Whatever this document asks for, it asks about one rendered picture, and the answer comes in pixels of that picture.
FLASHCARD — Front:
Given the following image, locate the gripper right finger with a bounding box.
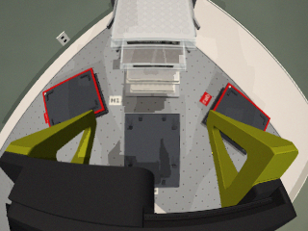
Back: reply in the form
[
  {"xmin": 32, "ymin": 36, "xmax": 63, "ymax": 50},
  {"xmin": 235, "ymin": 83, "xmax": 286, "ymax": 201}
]
[{"xmin": 207, "ymin": 110, "xmax": 298, "ymax": 208}]

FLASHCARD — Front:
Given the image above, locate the white rectangular plate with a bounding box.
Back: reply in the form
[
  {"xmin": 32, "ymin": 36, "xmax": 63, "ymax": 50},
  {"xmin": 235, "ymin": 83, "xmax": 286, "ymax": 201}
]
[
  {"xmin": 126, "ymin": 70, "xmax": 180, "ymax": 85},
  {"xmin": 130, "ymin": 84, "xmax": 175, "ymax": 93}
]

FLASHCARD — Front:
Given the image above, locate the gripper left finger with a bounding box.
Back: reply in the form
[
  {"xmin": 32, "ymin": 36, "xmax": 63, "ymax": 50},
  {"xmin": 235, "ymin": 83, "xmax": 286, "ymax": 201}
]
[{"xmin": 5, "ymin": 110, "xmax": 97, "ymax": 164}]

